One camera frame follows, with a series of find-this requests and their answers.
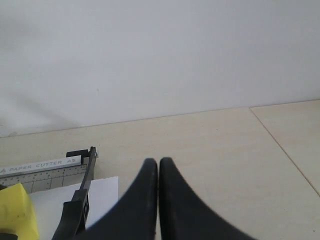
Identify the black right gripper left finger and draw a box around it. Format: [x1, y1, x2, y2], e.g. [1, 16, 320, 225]
[79, 158, 158, 240]

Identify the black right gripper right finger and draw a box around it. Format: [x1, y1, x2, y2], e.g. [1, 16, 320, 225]
[158, 157, 253, 240]

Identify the black cutter blade arm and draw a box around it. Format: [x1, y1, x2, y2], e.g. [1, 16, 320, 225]
[52, 146, 99, 240]

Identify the white paper sheet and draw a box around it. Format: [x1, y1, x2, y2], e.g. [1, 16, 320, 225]
[29, 176, 119, 237]

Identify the yellow foam cube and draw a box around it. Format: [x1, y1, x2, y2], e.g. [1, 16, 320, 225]
[0, 183, 40, 240]

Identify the grey paper cutter base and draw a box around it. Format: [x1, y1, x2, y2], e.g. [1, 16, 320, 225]
[0, 147, 99, 194]

